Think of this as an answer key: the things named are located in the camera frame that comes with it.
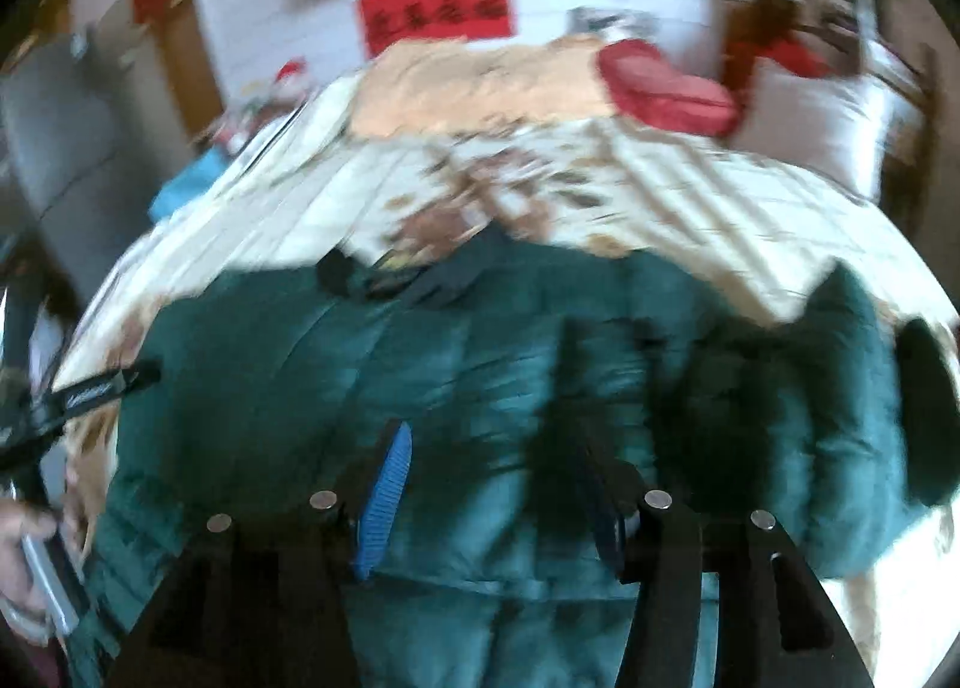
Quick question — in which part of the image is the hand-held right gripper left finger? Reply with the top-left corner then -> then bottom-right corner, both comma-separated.
127,420 -> 415,688

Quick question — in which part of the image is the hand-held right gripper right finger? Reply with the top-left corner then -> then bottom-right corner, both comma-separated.
577,433 -> 878,688

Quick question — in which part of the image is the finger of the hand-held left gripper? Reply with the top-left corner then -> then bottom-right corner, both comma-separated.
0,358 -> 162,473

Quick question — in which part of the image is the dark green puffer jacket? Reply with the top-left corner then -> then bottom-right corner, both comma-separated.
64,227 -> 957,688

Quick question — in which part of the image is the person's left hand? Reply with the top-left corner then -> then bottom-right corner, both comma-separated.
0,500 -> 62,629

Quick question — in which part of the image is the grey refrigerator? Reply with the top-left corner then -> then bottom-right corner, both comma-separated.
0,32 -> 196,269

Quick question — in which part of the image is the floral checked bed sheet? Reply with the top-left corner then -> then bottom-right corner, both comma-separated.
52,69 -> 960,666

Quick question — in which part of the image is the wooden cabinet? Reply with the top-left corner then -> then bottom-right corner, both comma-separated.
166,0 -> 227,127

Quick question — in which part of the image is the plush toy with red hat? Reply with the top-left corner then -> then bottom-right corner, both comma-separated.
270,58 -> 310,104

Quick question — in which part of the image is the beige fringed pillow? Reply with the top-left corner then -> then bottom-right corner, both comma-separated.
349,35 -> 638,142

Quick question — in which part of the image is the red pillow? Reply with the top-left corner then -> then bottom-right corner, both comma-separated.
596,39 -> 740,138

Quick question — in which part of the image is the white pillow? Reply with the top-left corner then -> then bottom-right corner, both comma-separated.
739,50 -> 912,202

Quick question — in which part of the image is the red cloth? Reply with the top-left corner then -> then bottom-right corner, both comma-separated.
727,35 -> 830,89

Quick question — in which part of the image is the red wall banner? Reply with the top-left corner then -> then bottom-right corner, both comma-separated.
358,0 -> 518,59

